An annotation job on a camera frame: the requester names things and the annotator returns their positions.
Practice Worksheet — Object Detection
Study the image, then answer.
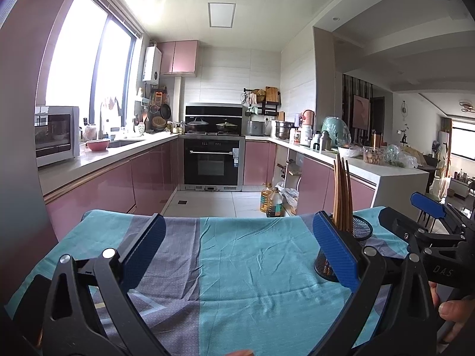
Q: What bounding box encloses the black mesh utensil cup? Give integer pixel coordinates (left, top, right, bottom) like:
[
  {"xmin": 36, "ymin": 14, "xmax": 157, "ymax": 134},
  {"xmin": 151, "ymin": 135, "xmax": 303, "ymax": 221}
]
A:
[{"xmin": 314, "ymin": 214, "xmax": 373, "ymax": 283}]

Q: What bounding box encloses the kitchen window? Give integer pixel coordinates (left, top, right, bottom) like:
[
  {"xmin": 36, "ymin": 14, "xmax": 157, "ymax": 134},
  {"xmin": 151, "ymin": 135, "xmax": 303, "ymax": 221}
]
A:
[{"xmin": 35, "ymin": 0, "xmax": 141, "ymax": 127}]

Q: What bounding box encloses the right hand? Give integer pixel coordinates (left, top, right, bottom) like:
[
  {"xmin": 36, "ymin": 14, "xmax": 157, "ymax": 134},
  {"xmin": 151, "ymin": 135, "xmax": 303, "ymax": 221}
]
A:
[{"xmin": 429, "ymin": 282, "xmax": 474, "ymax": 330}]

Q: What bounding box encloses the dark cooking oil bottle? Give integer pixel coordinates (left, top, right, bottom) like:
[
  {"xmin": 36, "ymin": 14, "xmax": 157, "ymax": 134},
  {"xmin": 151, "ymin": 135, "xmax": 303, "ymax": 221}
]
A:
[{"xmin": 266, "ymin": 187, "xmax": 285, "ymax": 218}]

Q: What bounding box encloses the yellow cooking oil bottle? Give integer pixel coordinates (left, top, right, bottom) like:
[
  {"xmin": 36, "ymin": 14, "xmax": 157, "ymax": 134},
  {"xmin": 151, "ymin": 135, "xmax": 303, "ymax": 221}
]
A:
[{"xmin": 259, "ymin": 182, "xmax": 274, "ymax": 214}]

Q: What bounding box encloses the teal grey tablecloth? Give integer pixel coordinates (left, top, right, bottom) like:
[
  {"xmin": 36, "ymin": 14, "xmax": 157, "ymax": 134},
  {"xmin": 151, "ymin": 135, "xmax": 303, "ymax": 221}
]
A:
[{"xmin": 5, "ymin": 206, "xmax": 413, "ymax": 356}]

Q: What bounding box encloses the teal electric kettle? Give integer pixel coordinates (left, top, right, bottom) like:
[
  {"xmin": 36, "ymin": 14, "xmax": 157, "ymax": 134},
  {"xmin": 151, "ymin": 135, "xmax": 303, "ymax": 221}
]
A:
[{"xmin": 321, "ymin": 117, "xmax": 352, "ymax": 147}]

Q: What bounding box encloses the pink bowl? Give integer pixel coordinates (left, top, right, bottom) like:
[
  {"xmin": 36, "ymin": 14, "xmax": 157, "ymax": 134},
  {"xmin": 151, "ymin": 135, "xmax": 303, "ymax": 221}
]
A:
[{"xmin": 86, "ymin": 139, "xmax": 110, "ymax": 152}]

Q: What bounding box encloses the black built-in oven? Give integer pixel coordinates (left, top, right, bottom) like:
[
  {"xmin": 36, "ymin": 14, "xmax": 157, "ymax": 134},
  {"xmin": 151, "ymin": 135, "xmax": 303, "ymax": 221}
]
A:
[{"xmin": 180, "ymin": 135, "xmax": 245, "ymax": 191}]

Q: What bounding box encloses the steel stock pot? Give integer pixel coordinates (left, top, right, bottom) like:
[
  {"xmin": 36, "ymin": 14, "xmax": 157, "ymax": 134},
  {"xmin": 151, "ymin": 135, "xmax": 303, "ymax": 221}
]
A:
[{"xmin": 274, "ymin": 120, "xmax": 295, "ymax": 140}]

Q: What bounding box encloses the white microwave oven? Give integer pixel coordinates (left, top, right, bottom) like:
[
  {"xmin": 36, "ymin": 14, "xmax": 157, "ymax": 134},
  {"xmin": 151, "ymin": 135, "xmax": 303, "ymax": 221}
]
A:
[{"xmin": 34, "ymin": 106, "xmax": 80, "ymax": 167}]

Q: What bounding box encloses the black range hood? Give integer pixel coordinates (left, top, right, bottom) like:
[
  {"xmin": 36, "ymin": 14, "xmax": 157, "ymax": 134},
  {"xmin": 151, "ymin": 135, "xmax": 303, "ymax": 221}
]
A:
[{"xmin": 184, "ymin": 103, "xmax": 244, "ymax": 120}]

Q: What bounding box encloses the pink upper cabinet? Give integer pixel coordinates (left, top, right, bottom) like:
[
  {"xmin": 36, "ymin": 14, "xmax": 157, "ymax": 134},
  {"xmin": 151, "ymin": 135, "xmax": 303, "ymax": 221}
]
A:
[{"xmin": 157, "ymin": 40, "xmax": 199, "ymax": 76}]

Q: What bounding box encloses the ceiling light panel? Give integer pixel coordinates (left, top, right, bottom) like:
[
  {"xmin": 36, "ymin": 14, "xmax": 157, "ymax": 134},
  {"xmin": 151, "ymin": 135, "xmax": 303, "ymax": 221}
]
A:
[{"xmin": 208, "ymin": 2, "xmax": 236, "ymax": 29}]

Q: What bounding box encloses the grey refrigerator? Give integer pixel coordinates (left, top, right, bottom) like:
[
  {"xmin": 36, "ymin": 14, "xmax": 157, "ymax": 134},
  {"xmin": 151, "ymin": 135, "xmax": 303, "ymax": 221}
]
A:
[{"xmin": 1, "ymin": 0, "xmax": 72, "ymax": 305}]

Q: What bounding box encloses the black wall spice rack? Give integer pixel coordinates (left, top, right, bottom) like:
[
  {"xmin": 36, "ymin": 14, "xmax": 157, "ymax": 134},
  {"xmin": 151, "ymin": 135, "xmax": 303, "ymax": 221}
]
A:
[{"xmin": 242, "ymin": 86, "xmax": 281, "ymax": 117}]

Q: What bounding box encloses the white wall water heater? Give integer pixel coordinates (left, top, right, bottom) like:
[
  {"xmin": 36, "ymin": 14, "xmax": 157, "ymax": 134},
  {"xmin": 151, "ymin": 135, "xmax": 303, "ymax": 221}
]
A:
[{"xmin": 142, "ymin": 46, "xmax": 162, "ymax": 85}]

